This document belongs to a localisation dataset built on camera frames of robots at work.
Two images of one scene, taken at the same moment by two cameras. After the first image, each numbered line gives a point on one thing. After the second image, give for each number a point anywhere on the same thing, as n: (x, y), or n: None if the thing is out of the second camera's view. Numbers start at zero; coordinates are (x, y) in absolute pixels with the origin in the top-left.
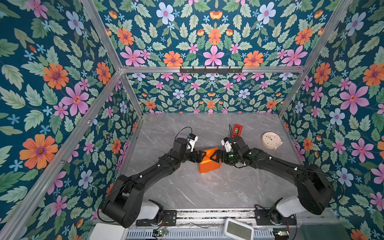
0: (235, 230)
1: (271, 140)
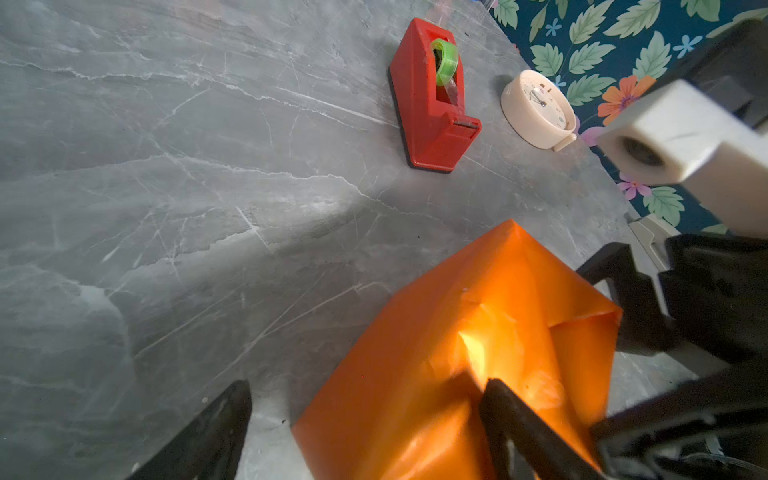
0: None
1: (537, 112)
